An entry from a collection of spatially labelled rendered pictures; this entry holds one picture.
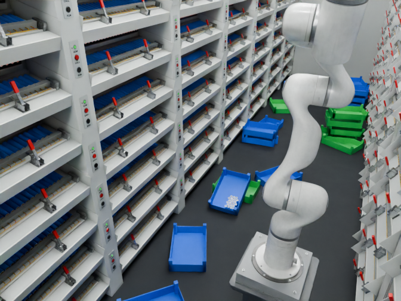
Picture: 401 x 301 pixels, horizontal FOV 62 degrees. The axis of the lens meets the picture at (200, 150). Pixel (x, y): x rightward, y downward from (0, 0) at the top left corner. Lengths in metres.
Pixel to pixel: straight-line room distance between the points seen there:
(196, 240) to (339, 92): 1.28
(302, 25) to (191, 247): 1.54
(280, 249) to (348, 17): 0.93
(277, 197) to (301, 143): 0.21
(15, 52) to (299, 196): 1.00
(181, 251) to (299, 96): 1.21
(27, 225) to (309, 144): 1.00
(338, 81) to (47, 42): 0.91
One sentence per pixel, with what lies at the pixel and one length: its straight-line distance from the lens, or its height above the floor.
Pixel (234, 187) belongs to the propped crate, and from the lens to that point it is 2.37.
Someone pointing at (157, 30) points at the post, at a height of 1.16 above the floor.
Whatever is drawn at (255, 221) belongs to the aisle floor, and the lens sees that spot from 2.24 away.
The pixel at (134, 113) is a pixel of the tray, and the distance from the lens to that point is 1.56.
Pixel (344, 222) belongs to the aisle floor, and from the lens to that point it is 2.39.
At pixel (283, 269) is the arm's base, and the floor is 0.35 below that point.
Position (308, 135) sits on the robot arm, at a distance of 1.18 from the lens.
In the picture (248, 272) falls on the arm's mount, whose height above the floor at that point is 0.34.
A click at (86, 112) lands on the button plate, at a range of 1.31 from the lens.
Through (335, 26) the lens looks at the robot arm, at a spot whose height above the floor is 1.35.
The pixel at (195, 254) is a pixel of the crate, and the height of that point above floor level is 0.00.
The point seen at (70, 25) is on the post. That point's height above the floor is 1.28.
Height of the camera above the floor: 1.45
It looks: 29 degrees down
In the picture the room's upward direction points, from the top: straight up
